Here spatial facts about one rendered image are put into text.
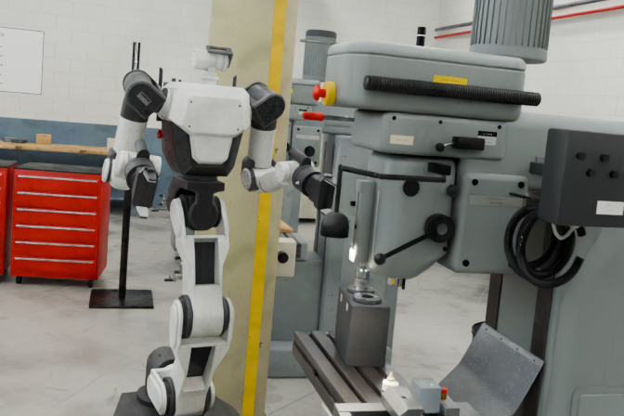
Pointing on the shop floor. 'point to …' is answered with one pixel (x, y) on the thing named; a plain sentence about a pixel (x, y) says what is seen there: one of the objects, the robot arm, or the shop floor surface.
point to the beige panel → (241, 199)
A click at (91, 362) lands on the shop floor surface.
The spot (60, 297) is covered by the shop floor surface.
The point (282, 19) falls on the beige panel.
